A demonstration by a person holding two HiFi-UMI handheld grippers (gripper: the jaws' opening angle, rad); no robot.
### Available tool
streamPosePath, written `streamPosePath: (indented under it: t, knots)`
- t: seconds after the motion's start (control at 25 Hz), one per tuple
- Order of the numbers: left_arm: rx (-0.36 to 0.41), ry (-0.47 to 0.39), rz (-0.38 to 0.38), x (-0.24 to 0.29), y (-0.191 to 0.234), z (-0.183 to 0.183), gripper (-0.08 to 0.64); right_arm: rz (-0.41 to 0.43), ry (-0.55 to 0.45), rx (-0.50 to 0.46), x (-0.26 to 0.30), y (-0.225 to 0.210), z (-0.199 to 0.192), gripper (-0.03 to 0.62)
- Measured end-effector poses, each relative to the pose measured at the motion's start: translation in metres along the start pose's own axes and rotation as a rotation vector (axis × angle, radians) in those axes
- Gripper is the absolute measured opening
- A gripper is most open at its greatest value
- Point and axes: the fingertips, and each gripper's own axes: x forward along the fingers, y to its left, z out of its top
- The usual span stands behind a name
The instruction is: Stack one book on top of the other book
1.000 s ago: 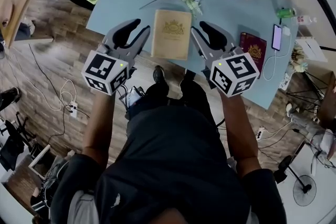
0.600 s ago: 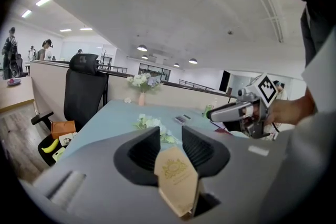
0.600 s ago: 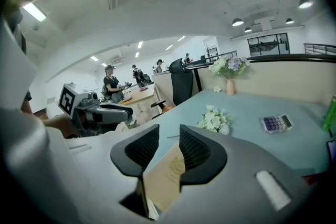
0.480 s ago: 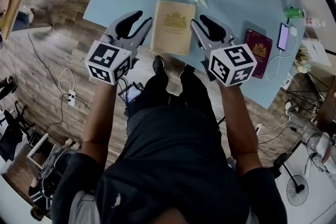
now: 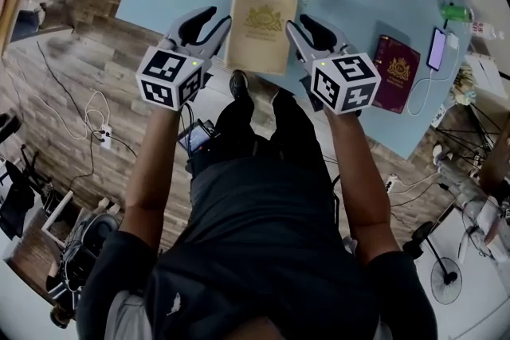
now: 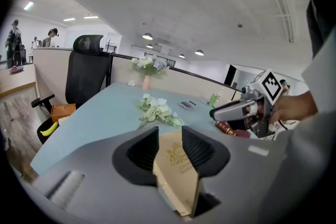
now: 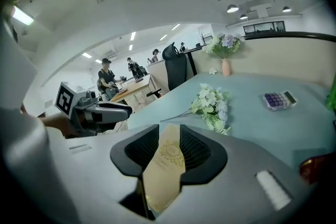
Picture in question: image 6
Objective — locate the white printed carton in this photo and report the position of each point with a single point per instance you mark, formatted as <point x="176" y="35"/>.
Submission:
<point x="63" y="120"/>

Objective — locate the wooden side table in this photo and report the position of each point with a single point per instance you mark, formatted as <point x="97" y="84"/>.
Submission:
<point x="15" y="84"/>

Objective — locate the beige desk partition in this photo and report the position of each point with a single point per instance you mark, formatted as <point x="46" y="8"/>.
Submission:
<point x="52" y="68"/>

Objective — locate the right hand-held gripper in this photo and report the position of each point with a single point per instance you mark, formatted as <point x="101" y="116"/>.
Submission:
<point x="271" y="86"/>

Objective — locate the person's dark shirt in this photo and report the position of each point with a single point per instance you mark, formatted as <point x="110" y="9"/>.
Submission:
<point x="317" y="26"/>

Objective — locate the blue plate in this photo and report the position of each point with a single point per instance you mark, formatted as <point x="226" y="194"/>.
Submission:
<point x="16" y="69"/>

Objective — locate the pink vase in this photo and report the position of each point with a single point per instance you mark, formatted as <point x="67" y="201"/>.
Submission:
<point x="146" y="82"/>

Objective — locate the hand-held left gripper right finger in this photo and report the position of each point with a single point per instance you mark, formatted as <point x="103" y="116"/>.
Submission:
<point x="210" y="158"/>

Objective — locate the green drink can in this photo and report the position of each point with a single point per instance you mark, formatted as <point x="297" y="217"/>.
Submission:
<point x="214" y="100"/>

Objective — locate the orange box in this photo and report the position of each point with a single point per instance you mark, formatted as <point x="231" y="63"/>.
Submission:
<point x="63" y="112"/>

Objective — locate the ceiling light panel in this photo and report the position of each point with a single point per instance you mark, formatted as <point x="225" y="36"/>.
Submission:
<point x="69" y="19"/>
<point x="90" y="17"/>
<point x="28" y="5"/>

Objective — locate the black mesh office chair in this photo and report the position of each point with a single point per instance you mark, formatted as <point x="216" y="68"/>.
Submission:
<point x="86" y="76"/>

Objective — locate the person's right forearm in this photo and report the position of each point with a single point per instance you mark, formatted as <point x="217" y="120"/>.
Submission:
<point x="296" y="106"/>

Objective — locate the maroon booklet with gold emblem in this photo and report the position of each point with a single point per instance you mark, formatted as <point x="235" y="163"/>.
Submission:
<point x="228" y="129"/>

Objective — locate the small white flower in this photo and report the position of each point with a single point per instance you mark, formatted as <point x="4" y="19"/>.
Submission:
<point x="131" y="83"/>

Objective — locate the white flower bouquet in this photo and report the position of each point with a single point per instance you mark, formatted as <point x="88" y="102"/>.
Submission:
<point x="157" y="110"/>

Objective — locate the small black device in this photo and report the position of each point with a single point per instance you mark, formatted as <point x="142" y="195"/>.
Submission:
<point x="187" y="104"/>

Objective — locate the yellow banana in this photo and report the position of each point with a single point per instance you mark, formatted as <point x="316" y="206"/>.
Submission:
<point x="49" y="130"/>

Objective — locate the white flowers in vase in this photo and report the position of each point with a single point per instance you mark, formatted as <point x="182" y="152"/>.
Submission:
<point x="149" y="64"/>

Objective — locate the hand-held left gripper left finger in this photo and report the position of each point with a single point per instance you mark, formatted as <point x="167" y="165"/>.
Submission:
<point x="134" y="165"/>

